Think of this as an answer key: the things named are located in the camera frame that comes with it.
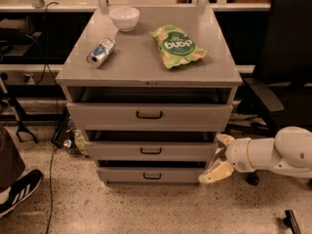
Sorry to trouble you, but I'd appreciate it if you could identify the grey drawer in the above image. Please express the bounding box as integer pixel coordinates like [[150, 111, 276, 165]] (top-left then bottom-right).
[[67, 102, 232, 132], [85, 141, 216, 161], [97, 168, 204, 183]]

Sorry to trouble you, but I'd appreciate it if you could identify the black stand leg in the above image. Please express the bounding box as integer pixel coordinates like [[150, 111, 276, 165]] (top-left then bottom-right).
[[0, 72, 38, 143]]

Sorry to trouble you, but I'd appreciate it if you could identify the silver blue soda can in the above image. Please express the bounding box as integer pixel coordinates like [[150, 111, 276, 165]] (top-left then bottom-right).
[[87, 37, 116, 68]]

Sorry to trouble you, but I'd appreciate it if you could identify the green chip bag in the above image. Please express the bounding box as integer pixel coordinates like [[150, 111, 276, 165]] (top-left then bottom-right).
[[149, 24, 208, 69]]

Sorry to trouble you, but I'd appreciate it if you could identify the black office chair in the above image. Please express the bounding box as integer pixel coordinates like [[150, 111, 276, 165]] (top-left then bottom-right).
[[237, 0, 312, 185]]

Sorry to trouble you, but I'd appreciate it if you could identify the black floor cable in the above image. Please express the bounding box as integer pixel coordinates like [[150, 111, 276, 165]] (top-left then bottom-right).
[[33, 1, 61, 234]]

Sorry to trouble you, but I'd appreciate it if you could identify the grey top drawer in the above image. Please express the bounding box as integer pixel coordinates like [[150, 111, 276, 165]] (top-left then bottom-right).
[[67, 102, 232, 132]]

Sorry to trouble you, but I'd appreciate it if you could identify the black bar on floor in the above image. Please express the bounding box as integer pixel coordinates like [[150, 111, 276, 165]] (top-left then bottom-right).
[[283, 210, 301, 234]]

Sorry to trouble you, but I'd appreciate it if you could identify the dark trouser leg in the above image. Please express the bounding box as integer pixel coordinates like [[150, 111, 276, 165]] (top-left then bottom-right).
[[0, 126, 25, 190]]

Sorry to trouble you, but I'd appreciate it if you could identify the grey bottom drawer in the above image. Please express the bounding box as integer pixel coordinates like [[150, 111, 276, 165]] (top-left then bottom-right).
[[97, 168, 204, 183]]

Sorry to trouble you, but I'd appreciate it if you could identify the grey drawer cabinet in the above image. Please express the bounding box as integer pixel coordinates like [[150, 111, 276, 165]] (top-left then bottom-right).
[[56, 5, 244, 187]]

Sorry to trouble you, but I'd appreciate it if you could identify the wire basket with trash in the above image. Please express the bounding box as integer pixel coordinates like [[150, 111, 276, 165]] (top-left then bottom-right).
[[52, 114, 89, 158]]

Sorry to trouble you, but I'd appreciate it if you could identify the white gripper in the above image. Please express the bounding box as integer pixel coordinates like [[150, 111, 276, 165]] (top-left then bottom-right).
[[199, 134, 255, 184]]

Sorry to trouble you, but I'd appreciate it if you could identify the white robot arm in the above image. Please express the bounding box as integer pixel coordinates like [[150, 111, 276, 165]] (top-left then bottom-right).
[[199, 126, 312, 184]]

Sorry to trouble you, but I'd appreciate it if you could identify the white ceramic bowl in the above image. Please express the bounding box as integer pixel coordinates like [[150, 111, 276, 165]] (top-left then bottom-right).
[[109, 7, 140, 31]]

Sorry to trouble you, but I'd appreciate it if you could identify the black white sneaker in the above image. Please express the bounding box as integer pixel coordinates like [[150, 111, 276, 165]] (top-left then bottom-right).
[[0, 170, 43, 218]]

